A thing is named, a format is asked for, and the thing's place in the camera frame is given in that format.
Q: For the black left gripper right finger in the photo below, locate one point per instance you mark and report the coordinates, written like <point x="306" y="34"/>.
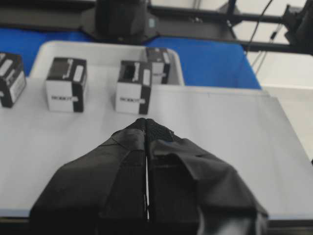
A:
<point x="192" y="192"/>

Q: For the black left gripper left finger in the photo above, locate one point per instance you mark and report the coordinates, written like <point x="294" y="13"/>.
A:
<point x="100" y="193"/>

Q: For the black white Dynamixel box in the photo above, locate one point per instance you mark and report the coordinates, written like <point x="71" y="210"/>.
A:
<point x="133" y="89"/>

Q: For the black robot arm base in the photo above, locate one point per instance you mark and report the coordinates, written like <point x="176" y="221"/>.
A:
<point x="120" y="22"/>

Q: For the white base board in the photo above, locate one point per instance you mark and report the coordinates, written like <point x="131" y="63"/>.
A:
<point x="249" y="131"/>

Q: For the white plastic tray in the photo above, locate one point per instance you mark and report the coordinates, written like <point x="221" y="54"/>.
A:
<point x="103" y="60"/>

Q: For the box inside white tray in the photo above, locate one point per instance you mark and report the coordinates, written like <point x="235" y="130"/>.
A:
<point x="159" y="59"/>

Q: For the blue table mat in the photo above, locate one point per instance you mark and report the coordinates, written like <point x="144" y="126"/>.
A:
<point x="204" y="63"/>

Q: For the black metal frame rail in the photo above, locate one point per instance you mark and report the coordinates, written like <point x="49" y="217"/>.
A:
<point x="65" y="15"/>

